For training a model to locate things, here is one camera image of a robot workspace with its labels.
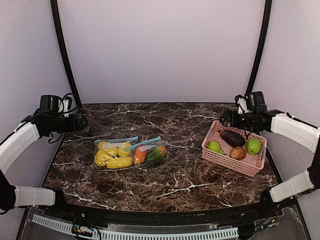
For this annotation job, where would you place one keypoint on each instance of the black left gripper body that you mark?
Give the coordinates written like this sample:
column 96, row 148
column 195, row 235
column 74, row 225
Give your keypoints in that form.
column 80, row 122

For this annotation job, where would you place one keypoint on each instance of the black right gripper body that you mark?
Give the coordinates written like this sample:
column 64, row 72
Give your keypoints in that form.
column 227, row 118

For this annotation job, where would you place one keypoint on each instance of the yellow toy lemon front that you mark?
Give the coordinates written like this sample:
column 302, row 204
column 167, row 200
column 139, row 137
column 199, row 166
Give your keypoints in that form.
column 101, row 158

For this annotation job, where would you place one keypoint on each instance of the yellow toy lemon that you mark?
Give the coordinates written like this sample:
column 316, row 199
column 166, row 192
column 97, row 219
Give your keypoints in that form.
column 101, row 158
column 107, row 148
column 122, row 152

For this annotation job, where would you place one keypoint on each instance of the large clear zip bag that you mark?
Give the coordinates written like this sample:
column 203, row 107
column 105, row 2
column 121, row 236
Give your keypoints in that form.
column 116, row 143

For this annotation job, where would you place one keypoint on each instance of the orange red toy pepper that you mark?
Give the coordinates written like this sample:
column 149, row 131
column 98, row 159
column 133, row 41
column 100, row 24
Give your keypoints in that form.
column 140, row 156

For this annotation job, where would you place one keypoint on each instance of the small clear zip bag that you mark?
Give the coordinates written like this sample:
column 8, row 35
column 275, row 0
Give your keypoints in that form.
column 146, row 145

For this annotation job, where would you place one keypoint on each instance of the orange toy carrot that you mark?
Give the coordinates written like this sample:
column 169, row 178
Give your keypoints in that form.
column 156, row 154

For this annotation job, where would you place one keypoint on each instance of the yellow toy lemon back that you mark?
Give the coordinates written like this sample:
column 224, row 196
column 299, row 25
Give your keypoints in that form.
column 122, row 152

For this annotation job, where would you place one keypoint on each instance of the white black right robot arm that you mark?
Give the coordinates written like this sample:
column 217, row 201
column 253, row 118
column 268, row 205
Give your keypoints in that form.
column 253, row 115

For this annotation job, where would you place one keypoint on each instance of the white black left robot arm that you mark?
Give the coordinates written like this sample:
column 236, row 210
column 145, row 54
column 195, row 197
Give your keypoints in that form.
column 55, row 115

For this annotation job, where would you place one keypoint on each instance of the purple toy eggplant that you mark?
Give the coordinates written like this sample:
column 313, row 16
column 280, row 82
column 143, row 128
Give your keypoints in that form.
column 233, row 139

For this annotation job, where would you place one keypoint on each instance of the green toy vegetable left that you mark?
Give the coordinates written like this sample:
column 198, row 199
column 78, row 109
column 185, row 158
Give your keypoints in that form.
column 215, row 146

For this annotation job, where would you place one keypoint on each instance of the green toy vegetable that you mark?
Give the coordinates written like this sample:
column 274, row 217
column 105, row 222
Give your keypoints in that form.
column 253, row 146
column 215, row 146

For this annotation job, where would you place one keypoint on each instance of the green toy vegetable right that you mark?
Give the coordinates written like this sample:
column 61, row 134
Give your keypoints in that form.
column 253, row 146

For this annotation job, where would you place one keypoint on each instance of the brown toy potato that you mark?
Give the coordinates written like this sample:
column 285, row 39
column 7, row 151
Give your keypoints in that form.
column 238, row 153

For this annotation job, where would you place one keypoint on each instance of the pink plastic basket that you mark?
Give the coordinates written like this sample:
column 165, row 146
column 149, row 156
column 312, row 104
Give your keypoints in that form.
column 249, row 166

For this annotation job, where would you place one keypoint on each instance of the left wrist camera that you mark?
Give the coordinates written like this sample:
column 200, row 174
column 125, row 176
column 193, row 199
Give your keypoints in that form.
column 68, row 105

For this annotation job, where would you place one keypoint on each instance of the black right frame post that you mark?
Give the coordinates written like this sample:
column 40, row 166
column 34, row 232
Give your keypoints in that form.
column 260, row 45

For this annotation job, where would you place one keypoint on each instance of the black frame post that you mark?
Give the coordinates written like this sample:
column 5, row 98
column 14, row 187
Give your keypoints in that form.
column 260, row 45
column 63, row 50

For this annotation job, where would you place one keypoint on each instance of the black front rail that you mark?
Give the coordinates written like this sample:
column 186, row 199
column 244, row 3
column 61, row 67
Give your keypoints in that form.
column 173, row 209

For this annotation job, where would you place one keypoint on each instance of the black left frame post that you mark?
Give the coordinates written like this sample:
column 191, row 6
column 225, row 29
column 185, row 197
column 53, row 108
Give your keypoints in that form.
column 63, row 50

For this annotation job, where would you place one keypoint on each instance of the white slotted cable duct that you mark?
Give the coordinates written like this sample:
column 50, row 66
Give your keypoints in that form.
column 138, row 232

